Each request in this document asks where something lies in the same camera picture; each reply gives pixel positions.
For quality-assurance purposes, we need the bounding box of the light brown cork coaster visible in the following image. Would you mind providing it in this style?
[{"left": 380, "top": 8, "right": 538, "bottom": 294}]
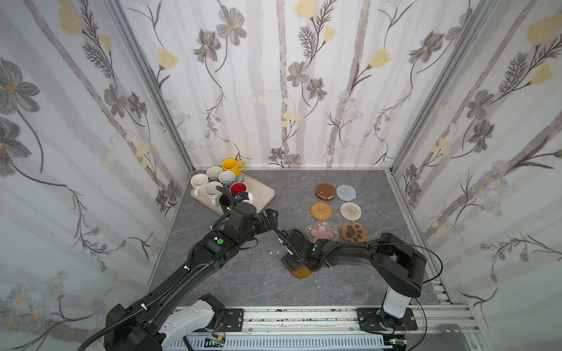
[{"left": 291, "top": 266, "right": 313, "bottom": 279}]

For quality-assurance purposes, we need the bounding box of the beige plastic tray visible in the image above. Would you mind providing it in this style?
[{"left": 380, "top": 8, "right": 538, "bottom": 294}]
[{"left": 190, "top": 173, "right": 275, "bottom": 215}]

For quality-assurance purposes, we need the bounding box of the pink flower shaped coaster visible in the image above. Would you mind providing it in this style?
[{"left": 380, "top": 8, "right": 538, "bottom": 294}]
[{"left": 305, "top": 221, "right": 340, "bottom": 243}]

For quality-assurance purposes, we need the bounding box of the black mug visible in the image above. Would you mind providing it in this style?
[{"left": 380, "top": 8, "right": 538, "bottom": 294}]
[{"left": 219, "top": 194, "right": 232, "bottom": 214}]

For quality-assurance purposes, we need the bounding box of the blue floral mug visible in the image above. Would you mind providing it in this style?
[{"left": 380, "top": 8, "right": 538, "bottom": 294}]
[{"left": 218, "top": 171, "right": 244, "bottom": 190}]

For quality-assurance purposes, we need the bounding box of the rattan woven round coaster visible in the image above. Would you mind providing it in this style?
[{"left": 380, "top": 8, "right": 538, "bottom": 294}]
[{"left": 310, "top": 202, "right": 333, "bottom": 221}]

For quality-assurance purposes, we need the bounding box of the brown paw shaped coaster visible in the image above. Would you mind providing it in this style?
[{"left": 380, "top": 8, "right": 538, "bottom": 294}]
[{"left": 340, "top": 222, "right": 370, "bottom": 243}]

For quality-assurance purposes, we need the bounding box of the yellow mug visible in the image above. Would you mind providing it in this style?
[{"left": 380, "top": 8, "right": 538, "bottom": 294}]
[{"left": 221, "top": 159, "right": 245, "bottom": 177}]

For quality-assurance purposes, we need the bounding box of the cream woven round coaster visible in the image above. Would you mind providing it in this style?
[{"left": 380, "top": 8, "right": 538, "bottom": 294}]
[{"left": 340, "top": 202, "right": 362, "bottom": 222}]

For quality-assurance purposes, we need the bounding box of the dark brown round coaster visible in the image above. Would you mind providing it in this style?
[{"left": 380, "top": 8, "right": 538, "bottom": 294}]
[{"left": 315, "top": 183, "right": 337, "bottom": 201}]

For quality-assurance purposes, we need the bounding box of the blue grey woven coaster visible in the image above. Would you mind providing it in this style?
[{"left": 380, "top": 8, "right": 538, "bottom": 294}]
[{"left": 336, "top": 184, "right": 357, "bottom": 202}]

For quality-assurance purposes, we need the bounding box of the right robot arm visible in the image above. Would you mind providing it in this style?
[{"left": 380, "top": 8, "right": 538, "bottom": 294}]
[{"left": 276, "top": 230, "right": 427, "bottom": 331}]

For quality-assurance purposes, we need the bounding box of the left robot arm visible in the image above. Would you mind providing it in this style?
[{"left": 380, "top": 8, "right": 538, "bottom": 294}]
[{"left": 96, "top": 203, "right": 278, "bottom": 350}]

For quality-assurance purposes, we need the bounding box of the white mug red inside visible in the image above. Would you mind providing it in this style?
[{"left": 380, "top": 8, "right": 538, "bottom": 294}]
[{"left": 230, "top": 182, "right": 247, "bottom": 195}]

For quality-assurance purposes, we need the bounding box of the white speckled mug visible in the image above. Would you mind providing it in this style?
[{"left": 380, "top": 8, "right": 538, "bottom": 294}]
[{"left": 203, "top": 181, "right": 224, "bottom": 207}]

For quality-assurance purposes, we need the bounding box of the white grey mug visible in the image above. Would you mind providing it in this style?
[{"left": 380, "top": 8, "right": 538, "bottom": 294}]
[{"left": 206, "top": 166, "right": 224, "bottom": 182}]

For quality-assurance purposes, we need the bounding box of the plain white mug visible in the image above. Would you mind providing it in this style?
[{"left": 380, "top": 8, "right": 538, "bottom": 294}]
[{"left": 190, "top": 173, "right": 209, "bottom": 197}]

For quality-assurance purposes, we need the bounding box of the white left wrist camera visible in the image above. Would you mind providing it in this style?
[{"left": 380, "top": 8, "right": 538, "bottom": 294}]
[{"left": 235, "top": 192, "right": 254, "bottom": 204}]

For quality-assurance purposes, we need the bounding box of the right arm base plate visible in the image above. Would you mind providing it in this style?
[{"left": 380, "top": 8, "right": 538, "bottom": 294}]
[{"left": 356, "top": 307, "right": 418, "bottom": 334}]

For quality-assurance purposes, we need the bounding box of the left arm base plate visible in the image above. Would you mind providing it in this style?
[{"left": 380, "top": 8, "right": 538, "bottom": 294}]
[{"left": 213, "top": 309, "right": 244, "bottom": 333}]

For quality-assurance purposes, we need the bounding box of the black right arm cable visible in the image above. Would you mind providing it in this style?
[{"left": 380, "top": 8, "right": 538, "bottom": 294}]
[{"left": 372, "top": 243, "right": 444, "bottom": 351}]

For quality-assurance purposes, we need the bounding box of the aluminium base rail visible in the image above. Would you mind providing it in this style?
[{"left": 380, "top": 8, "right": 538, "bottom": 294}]
[{"left": 169, "top": 279, "right": 489, "bottom": 350}]

